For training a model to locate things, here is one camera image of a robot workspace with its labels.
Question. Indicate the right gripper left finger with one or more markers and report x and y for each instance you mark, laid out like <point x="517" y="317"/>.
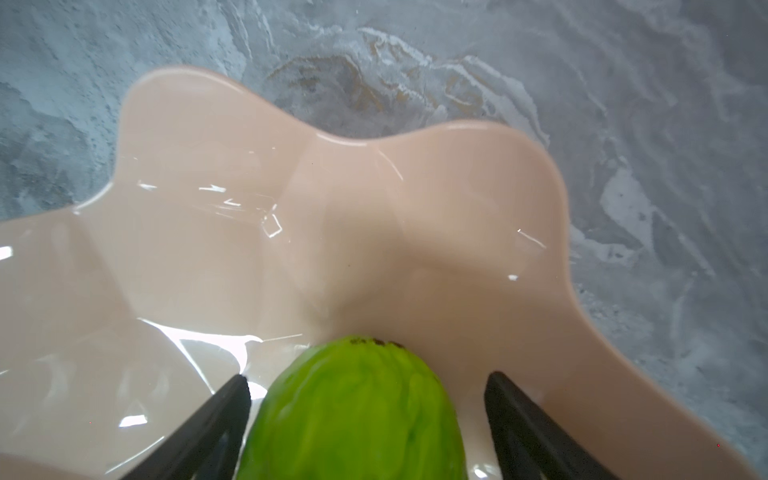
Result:
<point x="208" y="444"/>

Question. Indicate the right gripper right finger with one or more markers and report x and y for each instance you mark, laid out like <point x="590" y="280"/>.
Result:
<point x="528" y="443"/>

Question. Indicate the green custard apple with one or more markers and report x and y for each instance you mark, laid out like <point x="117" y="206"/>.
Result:
<point x="355" y="408"/>

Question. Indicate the pink wavy fruit bowl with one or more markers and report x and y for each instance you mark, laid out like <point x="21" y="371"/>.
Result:
<point x="233" y="237"/>

